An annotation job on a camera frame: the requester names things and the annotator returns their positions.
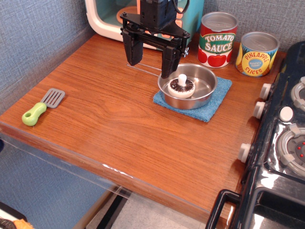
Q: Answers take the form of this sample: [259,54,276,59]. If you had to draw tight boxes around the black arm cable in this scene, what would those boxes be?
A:
[170,0,191,14]

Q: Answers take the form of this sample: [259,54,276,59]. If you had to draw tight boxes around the white toy mushroom slice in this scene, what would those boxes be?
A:
[167,74,195,99]

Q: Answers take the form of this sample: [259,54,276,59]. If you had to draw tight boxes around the black toy stove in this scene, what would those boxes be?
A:
[206,42,305,229]

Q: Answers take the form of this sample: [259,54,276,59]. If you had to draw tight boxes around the tomato sauce can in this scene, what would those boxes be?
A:
[197,11,238,68]

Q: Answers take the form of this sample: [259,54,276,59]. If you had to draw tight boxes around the pineapple slices can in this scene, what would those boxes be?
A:
[235,31,280,77]

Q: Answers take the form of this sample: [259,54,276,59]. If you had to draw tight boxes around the blue cloth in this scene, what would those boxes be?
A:
[153,77,232,122]

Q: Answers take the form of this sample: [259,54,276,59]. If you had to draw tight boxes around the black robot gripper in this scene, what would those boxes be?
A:
[120,0,190,79]

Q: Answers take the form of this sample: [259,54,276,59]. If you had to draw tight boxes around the teal toy microwave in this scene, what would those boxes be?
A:
[85,0,204,43]

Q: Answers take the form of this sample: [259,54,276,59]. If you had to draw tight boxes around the green handled grey spatula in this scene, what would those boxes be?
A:
[21,88,65,126]

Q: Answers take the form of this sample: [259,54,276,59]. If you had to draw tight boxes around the silver metal pot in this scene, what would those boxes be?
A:
[126,62,218,110]

